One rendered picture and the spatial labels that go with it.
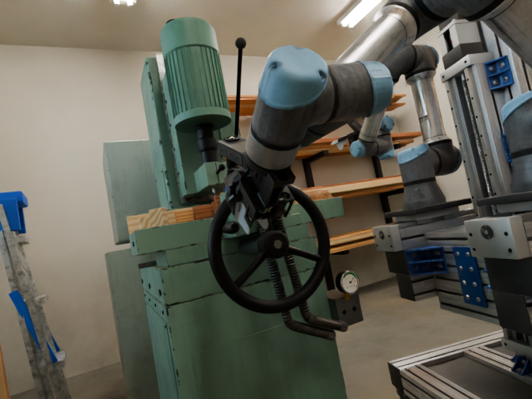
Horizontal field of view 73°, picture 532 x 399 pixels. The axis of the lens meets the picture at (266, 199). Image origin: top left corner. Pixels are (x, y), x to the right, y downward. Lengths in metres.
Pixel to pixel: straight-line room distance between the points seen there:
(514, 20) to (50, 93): 3.30
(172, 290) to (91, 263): 2.43
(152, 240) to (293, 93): 0.58
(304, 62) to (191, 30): 0.78
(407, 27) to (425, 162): 0.72
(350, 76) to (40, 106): 3.23
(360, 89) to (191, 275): 0.61
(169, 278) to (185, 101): 0.51
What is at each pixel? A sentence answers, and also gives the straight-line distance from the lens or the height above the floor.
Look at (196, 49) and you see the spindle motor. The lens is 1.15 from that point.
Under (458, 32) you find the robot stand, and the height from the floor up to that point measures 1.34.
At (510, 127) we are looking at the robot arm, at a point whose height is 0.98.
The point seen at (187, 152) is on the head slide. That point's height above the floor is 1.14.
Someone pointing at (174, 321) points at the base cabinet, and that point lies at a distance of 0.91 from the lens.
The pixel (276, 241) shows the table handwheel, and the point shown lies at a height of 0.82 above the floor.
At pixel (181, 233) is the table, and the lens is 0.90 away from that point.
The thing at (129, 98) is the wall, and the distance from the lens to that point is 3.61.
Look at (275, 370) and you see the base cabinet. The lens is 1.02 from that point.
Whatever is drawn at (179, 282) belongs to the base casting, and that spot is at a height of 0.76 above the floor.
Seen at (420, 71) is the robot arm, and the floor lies 1.34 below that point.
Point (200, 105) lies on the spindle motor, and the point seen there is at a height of 1.23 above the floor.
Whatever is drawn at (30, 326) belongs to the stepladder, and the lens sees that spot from 1.61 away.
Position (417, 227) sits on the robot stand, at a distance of 1.38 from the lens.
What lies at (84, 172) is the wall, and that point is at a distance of 3.38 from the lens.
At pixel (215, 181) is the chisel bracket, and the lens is 1.06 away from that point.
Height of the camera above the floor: 0.85
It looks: 4 degrees up
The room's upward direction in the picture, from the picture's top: 11 degrees counter-clockwise
